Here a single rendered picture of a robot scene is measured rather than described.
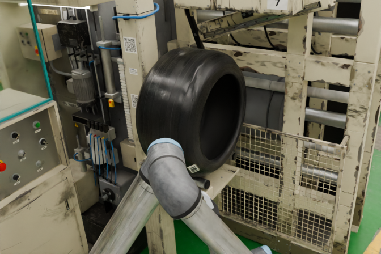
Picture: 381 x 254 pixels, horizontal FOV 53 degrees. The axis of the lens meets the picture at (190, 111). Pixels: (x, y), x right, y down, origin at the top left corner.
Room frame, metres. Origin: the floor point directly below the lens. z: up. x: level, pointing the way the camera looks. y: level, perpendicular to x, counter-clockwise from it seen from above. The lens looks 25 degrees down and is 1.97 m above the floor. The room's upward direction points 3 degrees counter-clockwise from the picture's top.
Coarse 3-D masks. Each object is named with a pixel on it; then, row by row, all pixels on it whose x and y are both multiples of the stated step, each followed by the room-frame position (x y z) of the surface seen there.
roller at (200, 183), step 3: (192, 177) 1.50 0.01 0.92; (195, 177) 1.50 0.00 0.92; (198, 177) 1.49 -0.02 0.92; (201, 177) 1.50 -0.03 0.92; (195, 180) 1.48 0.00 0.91; (198, 180) 1.48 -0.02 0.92; (201, 180) 1.47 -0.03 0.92; (204, 180) 1.47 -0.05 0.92; (207, 180) 1.47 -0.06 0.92; (198, 183) 1.47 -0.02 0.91; (201, 183) 1.46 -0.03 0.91; (204, 183) 1.46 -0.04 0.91; (207, 183) 1.46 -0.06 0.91; (198, 186) 1.47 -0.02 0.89; (201, 186) 1.46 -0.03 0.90; (204, 186) 1.45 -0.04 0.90; (207, 186) 1.46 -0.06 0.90
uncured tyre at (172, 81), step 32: (160, 64) 1.60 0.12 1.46; (192, 64) 1.53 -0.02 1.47; (224, 64) 1.60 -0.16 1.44; (160, 96) 1.46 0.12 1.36; (192, 96) 1.42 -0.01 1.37; (224, 96) 1.89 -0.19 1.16; (160, 128) 1.41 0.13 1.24; (192, 128) 1.37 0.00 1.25; (224, 128) 1.81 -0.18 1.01; (192, 160) 1.38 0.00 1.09; (224, 160) 1.58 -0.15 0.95
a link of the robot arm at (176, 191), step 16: (160, 160) 0.94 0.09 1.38; (176, 160) 0.94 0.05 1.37; (160, 176) 0.89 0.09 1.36; (176, 176) 0.89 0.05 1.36; (160, 192) 0.87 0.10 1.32; (176, 192) 0.85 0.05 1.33; (192, 192) 0.86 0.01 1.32; (176, 208) 0.84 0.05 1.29; (192, 208) 0.84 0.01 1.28; (208, 208) 0.89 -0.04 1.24; (192, 224) 0.85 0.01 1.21; (208, 224) 0.86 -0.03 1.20; (224, 224) 0.90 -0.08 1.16; (208, 240) 0.86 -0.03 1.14; (224, 240) 0.86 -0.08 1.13; (240, 240) 0.91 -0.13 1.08
